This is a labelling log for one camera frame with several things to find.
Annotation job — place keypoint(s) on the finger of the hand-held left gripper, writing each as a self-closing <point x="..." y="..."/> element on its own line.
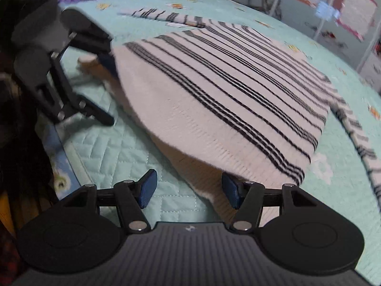
<point x="67" y="95"/>
<point x="89" y="32"/>

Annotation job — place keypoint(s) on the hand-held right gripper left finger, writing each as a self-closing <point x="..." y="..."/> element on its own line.
<point x="147" y="192"/>

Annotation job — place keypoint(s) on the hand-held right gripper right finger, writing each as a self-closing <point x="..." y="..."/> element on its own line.
<point x="230" y="192"/>

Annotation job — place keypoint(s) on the white black striped knit sweater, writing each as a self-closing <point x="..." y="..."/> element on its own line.
<point x="223" y="95"/>

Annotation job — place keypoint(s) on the bee-print quilted bedspread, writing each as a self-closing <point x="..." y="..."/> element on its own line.
<point x="119" y="143"/>

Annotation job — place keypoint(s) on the blue printed bed sheet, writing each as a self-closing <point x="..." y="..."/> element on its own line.
<point x="59" y="161"/>

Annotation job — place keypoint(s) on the wardrobe with sliding doors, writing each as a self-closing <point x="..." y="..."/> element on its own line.
<point x="297" y="20"/>

